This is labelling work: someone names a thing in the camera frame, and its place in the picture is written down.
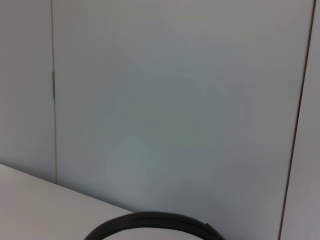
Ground black round teapot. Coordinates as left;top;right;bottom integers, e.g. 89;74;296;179
83;210;226;240

